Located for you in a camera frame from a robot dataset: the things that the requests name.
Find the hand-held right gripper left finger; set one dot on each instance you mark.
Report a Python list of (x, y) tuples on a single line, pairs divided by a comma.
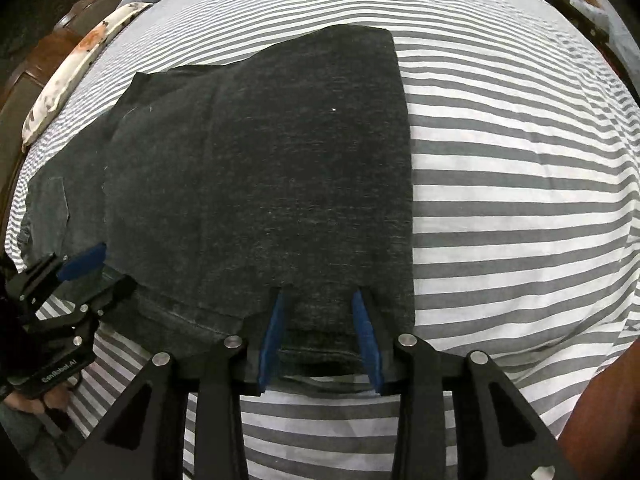
[(272, 340)]

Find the carved dark wooden headboard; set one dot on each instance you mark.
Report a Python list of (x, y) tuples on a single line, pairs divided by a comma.
[(45, 35)]

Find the white dotted blanket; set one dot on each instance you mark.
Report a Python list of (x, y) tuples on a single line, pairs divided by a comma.
[(600, 25)]

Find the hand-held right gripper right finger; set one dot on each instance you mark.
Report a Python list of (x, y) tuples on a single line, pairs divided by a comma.
[(367, 340)]

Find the person's left hand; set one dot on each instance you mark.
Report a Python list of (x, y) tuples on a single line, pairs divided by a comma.
[(42, 400)]

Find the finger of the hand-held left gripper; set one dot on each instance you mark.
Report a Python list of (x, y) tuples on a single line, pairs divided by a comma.
[(115, 287), (82, 262)]

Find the floral pillow with orange flowers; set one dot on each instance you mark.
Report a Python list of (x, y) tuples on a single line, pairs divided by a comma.
[(75, 65)]

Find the grey white striped bed sheet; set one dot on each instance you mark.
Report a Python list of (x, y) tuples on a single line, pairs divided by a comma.
[(500, 185)]

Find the brown wooden bed footboard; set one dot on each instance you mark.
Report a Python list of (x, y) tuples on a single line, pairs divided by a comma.
[(605, 405)]

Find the dark grey denim pants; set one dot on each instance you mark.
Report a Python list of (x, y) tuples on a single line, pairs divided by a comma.
[(260, 170)]

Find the person's grey clothing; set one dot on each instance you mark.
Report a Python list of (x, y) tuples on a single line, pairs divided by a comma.
[(35, 445)]

